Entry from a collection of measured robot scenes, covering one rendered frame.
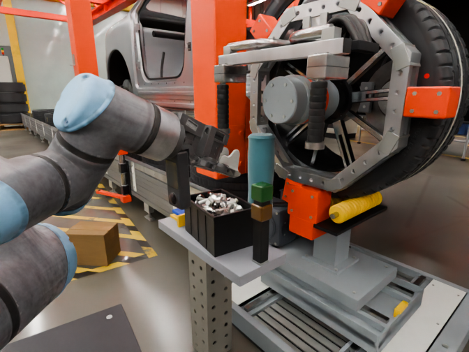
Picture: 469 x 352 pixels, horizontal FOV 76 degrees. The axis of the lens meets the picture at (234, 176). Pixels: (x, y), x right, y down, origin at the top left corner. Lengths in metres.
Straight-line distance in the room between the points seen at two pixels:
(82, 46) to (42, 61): 10.70
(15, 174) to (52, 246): 0.28
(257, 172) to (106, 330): 0.60
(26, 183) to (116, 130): 0.13
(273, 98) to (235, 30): 0.48
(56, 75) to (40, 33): 1.43
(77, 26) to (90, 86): 2.58
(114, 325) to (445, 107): 0.94
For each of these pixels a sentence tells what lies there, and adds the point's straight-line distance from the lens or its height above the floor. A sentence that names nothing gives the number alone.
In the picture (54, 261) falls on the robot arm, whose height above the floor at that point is 0.57.
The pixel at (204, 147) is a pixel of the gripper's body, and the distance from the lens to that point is 0.56.
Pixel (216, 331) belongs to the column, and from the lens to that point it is 1.12.
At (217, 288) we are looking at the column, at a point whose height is 0.27.
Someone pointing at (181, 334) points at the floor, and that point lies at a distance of 1.28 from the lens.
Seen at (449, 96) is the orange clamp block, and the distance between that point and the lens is 0.81.
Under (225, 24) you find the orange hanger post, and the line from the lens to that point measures 1.25.
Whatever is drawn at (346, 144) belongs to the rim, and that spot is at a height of 0.71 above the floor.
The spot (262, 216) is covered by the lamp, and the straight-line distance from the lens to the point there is 0.73.
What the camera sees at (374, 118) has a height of 0.76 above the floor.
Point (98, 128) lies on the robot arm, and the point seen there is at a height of 0.82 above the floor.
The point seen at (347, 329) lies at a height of 0.13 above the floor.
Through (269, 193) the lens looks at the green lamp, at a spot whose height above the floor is 0.64.
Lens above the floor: 0.87
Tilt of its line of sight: 16 degrees down
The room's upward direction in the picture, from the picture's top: straight up
